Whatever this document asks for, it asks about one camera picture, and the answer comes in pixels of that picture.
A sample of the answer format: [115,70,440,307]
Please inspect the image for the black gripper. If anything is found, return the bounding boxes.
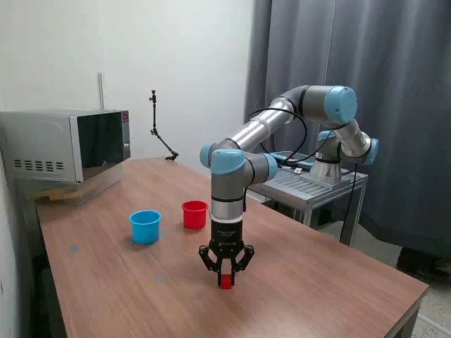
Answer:
[197,218,255,288]

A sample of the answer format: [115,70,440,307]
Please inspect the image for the red plastic cup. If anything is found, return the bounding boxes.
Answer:
[180,200,209,230]

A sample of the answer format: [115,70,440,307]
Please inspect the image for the blue plastic cup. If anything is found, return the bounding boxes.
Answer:
[129,210,162,245]

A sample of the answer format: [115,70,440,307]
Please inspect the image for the grey metal cart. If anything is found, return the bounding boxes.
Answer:
[246,154,369,247]

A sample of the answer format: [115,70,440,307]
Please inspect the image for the blue teach pendant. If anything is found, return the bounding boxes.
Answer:
[273,150,315,169]

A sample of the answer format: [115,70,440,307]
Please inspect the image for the wooden blocks under microwave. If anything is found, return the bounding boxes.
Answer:
[35,188,79,204]

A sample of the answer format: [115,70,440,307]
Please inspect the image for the dark shoe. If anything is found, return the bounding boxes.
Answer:
[396,246,451,282]

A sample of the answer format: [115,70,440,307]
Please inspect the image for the silver microwave oven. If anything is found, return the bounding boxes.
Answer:
[0,108,132,184]

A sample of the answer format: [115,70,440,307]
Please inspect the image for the grey curtain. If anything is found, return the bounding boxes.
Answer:
[242,0,451,254]

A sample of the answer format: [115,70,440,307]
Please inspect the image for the black cart cable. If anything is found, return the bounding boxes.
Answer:
[340,163,360,244]

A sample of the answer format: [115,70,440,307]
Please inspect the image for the black camera cable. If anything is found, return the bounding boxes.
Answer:
[242,107,308,213]

